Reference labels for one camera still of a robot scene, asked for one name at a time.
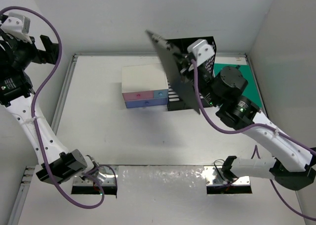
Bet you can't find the pink drawer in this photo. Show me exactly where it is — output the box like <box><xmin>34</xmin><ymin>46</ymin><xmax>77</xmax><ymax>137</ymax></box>
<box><xmin>122</xmin><ymin>90</ymin><xmax>154</xmax><ymax>101</ymax></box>

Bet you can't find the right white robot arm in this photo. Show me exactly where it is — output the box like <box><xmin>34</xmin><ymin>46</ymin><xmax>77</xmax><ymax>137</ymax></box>
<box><xmin>180</xmin><ymin>56</ymin><xmax>316</xmax><ymax>191</ymax></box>

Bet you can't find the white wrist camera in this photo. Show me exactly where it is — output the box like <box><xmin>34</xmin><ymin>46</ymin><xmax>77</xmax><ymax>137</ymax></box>
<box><xmin>0</xmin><ymin>12</ymin><xmax>32</xmax><ymax>43</ymax></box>
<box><xmin>187</xmin><ymin>39</ymin><xmax>215</xmax><ymax>67</ymax></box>

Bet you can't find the light blue small drawer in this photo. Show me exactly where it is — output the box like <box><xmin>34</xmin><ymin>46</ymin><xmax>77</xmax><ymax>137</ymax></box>
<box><xmin>154</xmin><ymin>89</ymin><xmax>168</xmax><ymax>98</ymax></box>

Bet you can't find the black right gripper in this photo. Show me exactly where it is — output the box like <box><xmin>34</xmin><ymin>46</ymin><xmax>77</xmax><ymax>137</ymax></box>
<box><xmin>173</xmin><ymin>50</ymin><xmax>220</xmax><ymax>107</ymax></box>

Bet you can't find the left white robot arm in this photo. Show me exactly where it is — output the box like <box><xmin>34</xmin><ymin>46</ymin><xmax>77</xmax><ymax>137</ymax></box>
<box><xmin>0</xmin><ymin>30</ymin><xmax>97</xmax><ymax>184</ymax></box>

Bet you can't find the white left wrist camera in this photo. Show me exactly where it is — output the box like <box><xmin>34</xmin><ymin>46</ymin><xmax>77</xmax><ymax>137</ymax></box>
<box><xmin>0</xmin><ymin>12</ymin><xmax>32</xmax><ymax>43</ymax></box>

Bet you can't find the purple bottom drawer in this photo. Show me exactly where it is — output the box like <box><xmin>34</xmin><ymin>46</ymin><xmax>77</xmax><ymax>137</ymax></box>
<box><xmin>125</xmin><ymin>97</ymin><xmax>168</xmax><ymax>108</ymax></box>

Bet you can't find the black mesh file organizer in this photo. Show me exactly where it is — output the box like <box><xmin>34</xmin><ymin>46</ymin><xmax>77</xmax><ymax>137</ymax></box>
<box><xmin>167</xmin><ymin>36</ymin><xmax>217</xmax><ymax>111</ymax></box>

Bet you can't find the white drawer cabinet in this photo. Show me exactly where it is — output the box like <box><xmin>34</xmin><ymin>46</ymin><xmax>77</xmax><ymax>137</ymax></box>
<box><xmin>121</xmin><ymin>63</ymin><xmax>168</xmax><ymax>93</ymax></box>

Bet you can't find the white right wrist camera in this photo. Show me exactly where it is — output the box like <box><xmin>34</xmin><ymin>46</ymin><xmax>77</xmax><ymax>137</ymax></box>
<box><xmin>187</xmin><ymin>39</ymin><xmax>215</xmax><ymax>67</ymax></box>

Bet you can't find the black board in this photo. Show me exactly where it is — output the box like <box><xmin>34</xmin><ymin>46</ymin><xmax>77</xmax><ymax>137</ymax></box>
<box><xmin>145</xmin><ymin>30</ymin><xmax>200</xmax><ymax>114</ymax></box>

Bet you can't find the green folder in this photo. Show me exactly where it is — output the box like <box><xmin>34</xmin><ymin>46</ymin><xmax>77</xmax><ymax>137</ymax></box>
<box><xmin>213</xmin><ymin>63</ymin><xmax>263</xmax><ymax>109</ymax></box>

